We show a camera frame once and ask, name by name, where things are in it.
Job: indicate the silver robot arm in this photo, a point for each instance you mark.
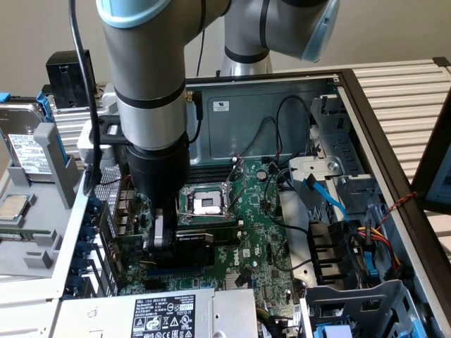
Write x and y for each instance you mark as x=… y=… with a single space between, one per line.
x=148 y=70

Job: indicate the silver CPU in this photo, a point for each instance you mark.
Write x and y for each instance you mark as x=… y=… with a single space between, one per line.
x=12 y=206

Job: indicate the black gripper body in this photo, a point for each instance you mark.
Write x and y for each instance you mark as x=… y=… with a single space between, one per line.
x=158 y=172

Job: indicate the silver power supply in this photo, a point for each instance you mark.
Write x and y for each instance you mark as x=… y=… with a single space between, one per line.
x=105 y=313

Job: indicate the blue slot retainer clip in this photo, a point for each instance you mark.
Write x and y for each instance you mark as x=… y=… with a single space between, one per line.
x=75 y=284
x=89 y=232
x=84 y=248
x=94 y=205
x=80 y=265

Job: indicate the green graphics card black shroud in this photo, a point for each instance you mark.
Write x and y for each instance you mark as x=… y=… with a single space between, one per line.
x=194 y=250

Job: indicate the coin cell battery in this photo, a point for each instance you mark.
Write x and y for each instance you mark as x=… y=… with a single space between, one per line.
x=261 y=174

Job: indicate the black CPU cooler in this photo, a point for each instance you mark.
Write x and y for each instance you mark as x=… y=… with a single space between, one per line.
x=63 y=81

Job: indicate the green RAM stick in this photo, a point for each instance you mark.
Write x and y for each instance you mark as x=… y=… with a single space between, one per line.
x=21 y=234

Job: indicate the metal socket cover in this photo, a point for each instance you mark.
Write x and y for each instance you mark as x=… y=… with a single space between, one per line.
x=229 y=186

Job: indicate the silver chipset heatsink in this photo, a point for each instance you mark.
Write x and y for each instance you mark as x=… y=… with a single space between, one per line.
x=230 y=281

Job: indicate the dark framed monitor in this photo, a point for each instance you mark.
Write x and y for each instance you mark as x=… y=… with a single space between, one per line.
x=428 y=169

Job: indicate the green motherboard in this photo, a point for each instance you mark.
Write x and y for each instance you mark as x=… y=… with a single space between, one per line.
x=253 y=211

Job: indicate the short black expansion slot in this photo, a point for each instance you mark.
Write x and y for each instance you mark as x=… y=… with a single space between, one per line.
x=155 y=285

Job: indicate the silver hard disk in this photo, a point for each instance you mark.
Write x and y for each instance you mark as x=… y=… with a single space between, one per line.
x=24 y=148

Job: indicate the grey plastic parts rack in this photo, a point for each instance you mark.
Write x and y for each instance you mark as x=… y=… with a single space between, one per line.
x=46 y=218

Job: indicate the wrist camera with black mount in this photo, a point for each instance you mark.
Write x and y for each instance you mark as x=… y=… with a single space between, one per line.
x=104 y=123

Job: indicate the metal disk bay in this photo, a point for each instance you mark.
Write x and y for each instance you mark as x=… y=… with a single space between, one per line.
x=352 y=303

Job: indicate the CPU socket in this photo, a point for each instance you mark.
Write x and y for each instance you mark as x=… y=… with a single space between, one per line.
x=208 y=206

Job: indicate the grey metal PC case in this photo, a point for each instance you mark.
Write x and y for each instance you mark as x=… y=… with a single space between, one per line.
x=246 y=123

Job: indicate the black fan shroud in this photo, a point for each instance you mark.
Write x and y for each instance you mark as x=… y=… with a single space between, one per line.
x=327 y=246

